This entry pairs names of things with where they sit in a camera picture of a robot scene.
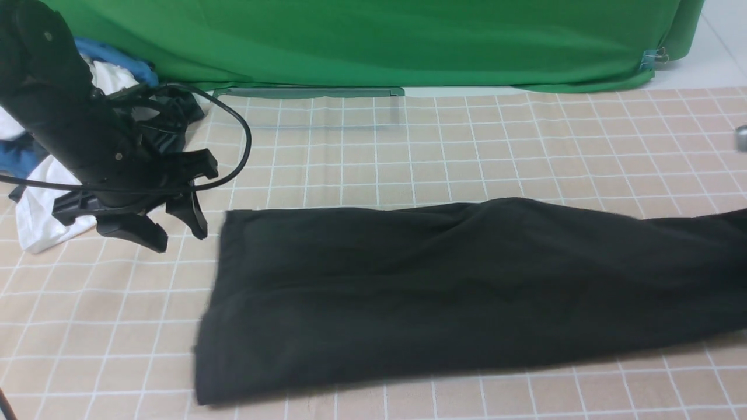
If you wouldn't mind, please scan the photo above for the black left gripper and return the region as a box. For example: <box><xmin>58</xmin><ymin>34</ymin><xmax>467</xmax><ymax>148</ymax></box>
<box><xmin>53</xmin><ymin>149</ymin><xmax>218</xmax><ymax>253</ymax></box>

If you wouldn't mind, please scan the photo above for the dark gray long-sleeve top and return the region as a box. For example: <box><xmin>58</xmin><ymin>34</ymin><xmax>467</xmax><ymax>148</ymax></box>
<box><xmin>194</xmin><ymin>198</ymin><xmax>746</xmax><ymax>405</ymax></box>

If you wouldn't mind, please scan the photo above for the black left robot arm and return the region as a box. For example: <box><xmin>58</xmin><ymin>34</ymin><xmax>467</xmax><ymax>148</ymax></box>
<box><xmin>2</xmin><ymin>1</ymin><xmax>218</xmax><ymax>253</ymax></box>

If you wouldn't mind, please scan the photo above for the dark teal crumpled shirt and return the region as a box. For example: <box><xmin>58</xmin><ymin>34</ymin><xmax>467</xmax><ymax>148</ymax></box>
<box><xmin>134</xmin><ymin>88</ymin><xmax>205</xmax><ymax>155</ymax></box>

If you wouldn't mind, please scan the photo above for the white crumpled shirt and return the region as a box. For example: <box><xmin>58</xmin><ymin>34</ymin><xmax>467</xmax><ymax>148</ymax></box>
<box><xmin>1</xmin><ymin>57</ymin><xmax>138</xmax><ymax>254</ymax></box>

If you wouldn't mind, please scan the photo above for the beige grid-pattern tablecloth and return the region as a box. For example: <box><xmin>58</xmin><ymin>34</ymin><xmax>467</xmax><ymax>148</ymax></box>
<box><xmin>1</xmin><ymin>87</ymin><xmax>745</xmax><ymax>419</ymax></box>

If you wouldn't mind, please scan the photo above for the green metal bar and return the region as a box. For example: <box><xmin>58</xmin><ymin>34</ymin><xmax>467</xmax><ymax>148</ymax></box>
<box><xmin>211</xmin><ymin>86</ymin><xmax>406</xmax><ymax>99</ymax></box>

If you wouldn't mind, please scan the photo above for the blue crumpled garment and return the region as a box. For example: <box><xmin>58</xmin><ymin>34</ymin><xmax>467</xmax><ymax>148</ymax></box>
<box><xmin>1</xmin><ymin>37</ymin><xmax>159</xmax><ymax>184</ymax></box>

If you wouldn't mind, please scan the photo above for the green backdrop cloth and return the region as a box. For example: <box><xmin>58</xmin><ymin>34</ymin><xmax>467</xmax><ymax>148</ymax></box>
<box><xmin>47</xmin><ymin>1</ymin><xmax>704</xmax><ymax>93</ymax></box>

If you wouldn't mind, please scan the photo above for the blue binder clip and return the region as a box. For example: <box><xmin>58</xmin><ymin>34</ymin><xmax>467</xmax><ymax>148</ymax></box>
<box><xmin>638</xmin><ymin>47</ymin><xmax>670</xmax><ymax>72</ymax></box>

